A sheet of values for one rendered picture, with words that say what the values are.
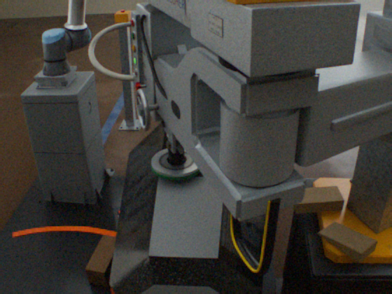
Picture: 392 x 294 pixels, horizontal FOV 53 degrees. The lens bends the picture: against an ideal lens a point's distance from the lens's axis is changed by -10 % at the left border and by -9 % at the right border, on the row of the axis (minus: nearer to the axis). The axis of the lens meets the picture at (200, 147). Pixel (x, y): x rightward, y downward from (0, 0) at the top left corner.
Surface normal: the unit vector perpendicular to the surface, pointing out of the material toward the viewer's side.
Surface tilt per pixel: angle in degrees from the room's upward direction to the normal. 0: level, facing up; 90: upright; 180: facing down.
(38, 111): 90
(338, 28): 90
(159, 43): 90
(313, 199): 0
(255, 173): 90
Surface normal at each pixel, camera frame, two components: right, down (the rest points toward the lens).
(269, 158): 0.13, 0.51
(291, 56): 0.37, 0.48
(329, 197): -0.01, -0.86
